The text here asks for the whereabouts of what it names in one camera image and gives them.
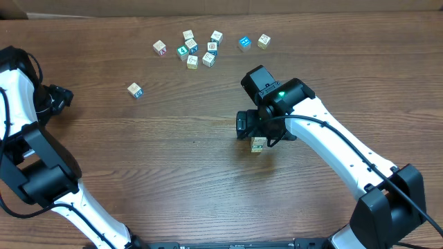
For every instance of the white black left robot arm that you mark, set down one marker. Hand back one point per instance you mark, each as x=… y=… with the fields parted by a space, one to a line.
x=38 y=168

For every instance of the wooden block table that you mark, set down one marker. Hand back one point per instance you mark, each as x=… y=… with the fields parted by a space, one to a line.
x=258 y=140

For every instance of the cardboard strip at back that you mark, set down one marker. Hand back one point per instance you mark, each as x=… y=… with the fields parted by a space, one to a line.
x=46 y=9

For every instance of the wooden block red side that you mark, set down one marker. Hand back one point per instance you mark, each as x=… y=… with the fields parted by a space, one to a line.
x=160 y=48

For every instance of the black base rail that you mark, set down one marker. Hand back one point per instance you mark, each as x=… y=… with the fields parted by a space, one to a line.
x=235 y=245

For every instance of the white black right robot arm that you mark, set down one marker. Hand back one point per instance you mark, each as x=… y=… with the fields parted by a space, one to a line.
x=390 y=201

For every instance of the wooden block blue middle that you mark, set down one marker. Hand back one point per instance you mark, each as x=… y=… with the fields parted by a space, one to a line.
x=212 y=48

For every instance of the wooden block far right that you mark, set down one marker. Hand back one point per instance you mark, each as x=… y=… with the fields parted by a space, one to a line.
x=264 y=41

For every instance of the wooden block top middle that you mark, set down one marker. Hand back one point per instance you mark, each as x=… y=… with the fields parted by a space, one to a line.
x=216 y=37

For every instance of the wooden block top left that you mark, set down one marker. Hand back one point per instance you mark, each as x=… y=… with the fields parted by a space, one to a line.
x=188 y=34

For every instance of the wooden block blue side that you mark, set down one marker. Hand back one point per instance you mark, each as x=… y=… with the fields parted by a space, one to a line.
x=192 y=46

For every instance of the green number four block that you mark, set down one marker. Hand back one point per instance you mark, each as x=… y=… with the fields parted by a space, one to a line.
x=182 y=52

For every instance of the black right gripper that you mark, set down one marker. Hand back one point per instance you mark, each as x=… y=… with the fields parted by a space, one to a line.
x=252 y=120

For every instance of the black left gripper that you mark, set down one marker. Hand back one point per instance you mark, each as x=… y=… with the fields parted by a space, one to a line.
x=64 y=97

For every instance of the wooden block yellow edge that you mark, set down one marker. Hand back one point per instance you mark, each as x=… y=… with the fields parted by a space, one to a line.
x=192 y=62

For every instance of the blue top block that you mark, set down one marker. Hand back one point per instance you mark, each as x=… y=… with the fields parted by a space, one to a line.
x=244 y=44

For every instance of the wooden block blue corner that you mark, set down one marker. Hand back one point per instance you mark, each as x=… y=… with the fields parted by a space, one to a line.
x=135 y=90

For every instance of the wooden block black edge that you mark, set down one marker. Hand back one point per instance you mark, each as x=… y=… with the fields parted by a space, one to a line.
x=208 y=59

